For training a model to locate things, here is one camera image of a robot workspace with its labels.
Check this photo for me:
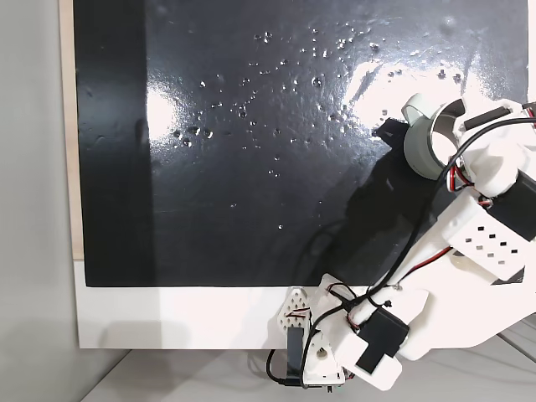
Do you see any black power cable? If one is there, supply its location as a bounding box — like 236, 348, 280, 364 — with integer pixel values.
265, 346, 303, 389

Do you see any pale green steel-rimmed mug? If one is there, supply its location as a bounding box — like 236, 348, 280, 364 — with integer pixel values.
400, 92, 466, 182

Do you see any black table clamp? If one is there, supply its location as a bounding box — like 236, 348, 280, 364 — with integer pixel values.
286, 327, 306, 379

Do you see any black camera cable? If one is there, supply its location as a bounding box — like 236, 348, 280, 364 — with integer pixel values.
312, 111, 536, 336

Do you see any black table mat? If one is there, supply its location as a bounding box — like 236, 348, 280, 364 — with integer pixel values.
73, 0, 530, 289

